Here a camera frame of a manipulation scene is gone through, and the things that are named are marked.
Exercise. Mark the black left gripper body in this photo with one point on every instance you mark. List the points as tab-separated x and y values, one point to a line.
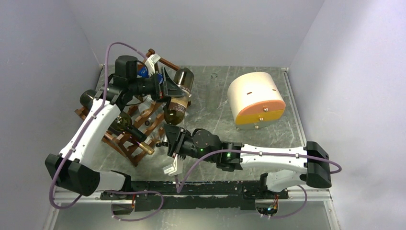
151	86

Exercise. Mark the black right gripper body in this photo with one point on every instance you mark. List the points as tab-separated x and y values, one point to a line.
187	147

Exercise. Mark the green wine bottle silver neck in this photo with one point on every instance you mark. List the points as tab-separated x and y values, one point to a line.
174	111

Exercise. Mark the tall clear glass bottle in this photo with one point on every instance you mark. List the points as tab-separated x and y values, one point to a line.
212	92

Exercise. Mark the dark wine bottle black neck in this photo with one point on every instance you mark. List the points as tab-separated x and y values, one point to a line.
123	121

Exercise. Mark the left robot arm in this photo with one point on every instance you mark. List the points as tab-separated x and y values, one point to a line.
69	168

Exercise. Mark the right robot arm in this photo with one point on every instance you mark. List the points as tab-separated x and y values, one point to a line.
309	165

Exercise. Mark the blue glass bottle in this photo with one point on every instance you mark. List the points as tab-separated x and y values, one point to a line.
143	73

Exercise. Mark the amber bottle gold foil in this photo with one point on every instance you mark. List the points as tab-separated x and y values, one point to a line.
145	147

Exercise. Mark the brown wooden wine rack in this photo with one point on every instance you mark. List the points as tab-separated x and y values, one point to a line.
139	127

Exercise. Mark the white cylindrical drawer box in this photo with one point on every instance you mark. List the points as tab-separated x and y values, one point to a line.
255	101

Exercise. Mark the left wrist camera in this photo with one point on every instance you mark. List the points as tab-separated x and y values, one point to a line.
150	63

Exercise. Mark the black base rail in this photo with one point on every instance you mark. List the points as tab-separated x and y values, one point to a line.
149	195

